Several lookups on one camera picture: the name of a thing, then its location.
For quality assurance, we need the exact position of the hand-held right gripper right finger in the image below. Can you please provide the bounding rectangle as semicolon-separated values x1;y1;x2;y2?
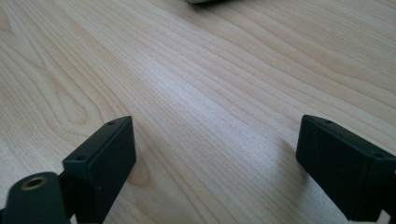
295;114;396;222

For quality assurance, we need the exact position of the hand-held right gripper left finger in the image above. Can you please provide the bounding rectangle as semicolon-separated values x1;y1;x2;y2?
59;116;137;224

